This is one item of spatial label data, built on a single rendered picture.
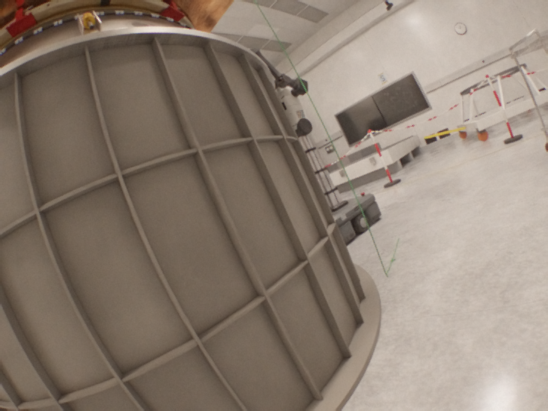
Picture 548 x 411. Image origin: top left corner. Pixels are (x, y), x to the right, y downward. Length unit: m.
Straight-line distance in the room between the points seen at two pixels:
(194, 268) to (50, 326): 0.36
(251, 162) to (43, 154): 0.54
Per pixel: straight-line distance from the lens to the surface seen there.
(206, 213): 0.62
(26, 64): 0.77
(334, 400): 0.83
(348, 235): 2.21
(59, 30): 1.06
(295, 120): 2.43
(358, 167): 5.85
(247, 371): 0.69
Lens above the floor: 0.61
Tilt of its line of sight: 2 degrees down
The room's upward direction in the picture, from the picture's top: 24 degrees counter-clockwise
